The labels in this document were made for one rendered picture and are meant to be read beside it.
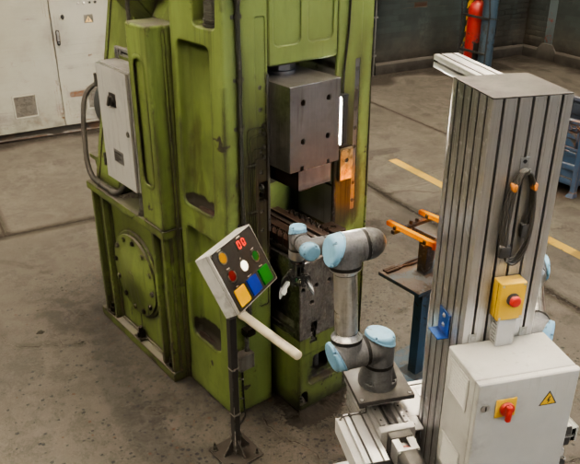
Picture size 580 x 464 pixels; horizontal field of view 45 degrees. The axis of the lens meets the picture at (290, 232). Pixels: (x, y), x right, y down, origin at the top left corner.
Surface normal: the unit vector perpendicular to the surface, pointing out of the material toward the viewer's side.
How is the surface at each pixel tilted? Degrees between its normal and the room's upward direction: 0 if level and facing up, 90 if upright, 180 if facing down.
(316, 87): 90
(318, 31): 90
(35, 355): 0
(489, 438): 90
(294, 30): 90
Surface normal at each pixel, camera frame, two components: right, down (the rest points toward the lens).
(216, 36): -0.78, 0.26
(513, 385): 0.24, 0.43
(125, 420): 0.00, -0.90
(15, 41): 0.51, 0.38
